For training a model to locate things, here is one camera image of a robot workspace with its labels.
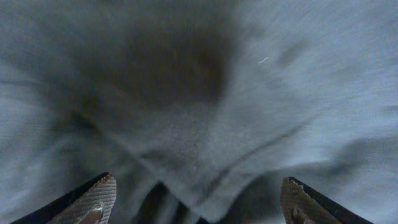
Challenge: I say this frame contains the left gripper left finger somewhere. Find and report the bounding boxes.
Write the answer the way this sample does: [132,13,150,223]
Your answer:
[12,172,117,224]

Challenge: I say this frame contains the black t-shirt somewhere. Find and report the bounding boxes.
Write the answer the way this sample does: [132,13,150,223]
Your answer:
[1,1,397,223]

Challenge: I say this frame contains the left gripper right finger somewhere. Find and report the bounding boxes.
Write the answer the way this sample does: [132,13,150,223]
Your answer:
[280,177,373,224]

